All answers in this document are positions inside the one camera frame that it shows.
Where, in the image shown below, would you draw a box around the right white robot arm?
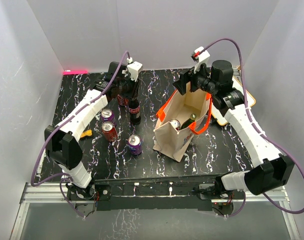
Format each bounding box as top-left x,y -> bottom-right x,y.
173,60 -> 294,199

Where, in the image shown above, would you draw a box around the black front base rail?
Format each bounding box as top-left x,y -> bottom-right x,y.
66,174 -> 244,211

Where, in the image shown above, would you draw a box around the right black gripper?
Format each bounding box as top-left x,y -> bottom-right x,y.
173,60 -> 218,95

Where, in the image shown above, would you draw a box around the purple cable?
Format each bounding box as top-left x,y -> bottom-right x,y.
194,37 -> 304,218
30,50 -> 132,218

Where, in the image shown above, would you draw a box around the red cola can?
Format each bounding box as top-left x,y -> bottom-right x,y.
101,121 -> 118,142
116,94 -> 129,107

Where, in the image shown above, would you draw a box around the green glass bottle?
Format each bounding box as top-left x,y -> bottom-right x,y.
180,113 -> 197,130

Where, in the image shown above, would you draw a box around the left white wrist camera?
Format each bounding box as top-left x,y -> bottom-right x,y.
126,57 -> 143,82

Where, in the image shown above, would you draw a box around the glass cola bottle red cap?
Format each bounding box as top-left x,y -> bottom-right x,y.
128,79 -> 142,125

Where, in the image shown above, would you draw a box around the purple soda can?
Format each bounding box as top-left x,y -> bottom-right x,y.
100,108 -> 117,127
169,119 -> 181,131
127,134 -> 142,156

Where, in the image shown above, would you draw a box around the beige canvas bag orange handles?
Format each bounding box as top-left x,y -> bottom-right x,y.
153,83 -> 212,162

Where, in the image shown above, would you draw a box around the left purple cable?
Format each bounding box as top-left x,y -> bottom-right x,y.
30,50 -> 132,218

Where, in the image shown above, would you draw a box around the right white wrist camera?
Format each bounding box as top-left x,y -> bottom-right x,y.
191,46 -> 210,74

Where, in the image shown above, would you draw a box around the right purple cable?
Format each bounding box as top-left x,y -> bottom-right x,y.
194,37 -> 304,218

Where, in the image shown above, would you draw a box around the red cola can left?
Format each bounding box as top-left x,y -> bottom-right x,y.
101,121 -> 118,142

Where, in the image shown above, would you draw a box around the red cola can back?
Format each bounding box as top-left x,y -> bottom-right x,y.
116,94 -> 129,107

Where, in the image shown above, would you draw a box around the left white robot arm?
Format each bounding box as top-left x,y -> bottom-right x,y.
44,61 -> 143,200

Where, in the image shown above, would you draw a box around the white board wooden frame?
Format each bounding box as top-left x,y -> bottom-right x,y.
211,74 -> 257,127

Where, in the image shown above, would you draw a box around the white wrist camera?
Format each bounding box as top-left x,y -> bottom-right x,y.
191,46 -> 210,74
126,57 -> 143,82

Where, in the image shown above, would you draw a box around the pink marker strip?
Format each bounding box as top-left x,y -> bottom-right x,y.
63,70 -> 88,76

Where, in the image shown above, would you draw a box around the purple soda can front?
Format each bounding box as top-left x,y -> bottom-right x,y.
127,134 -> 142,156

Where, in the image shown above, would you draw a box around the yellow bow-shaped sponge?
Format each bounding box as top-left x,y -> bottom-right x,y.
80,129 -> 93,140

